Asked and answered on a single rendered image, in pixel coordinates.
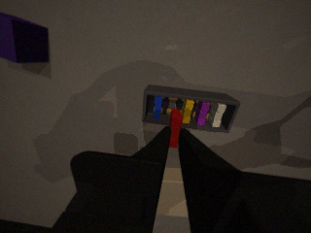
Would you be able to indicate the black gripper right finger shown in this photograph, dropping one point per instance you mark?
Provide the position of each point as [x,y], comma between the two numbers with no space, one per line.
[214,188]

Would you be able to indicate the beige shallow tray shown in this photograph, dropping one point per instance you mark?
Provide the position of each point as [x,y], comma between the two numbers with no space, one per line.
[172,198]

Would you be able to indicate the red fuse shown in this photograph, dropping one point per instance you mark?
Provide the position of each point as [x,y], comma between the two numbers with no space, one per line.
[176,121]

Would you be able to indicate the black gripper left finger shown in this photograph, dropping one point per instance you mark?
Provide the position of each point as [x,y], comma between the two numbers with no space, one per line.
[140,173]

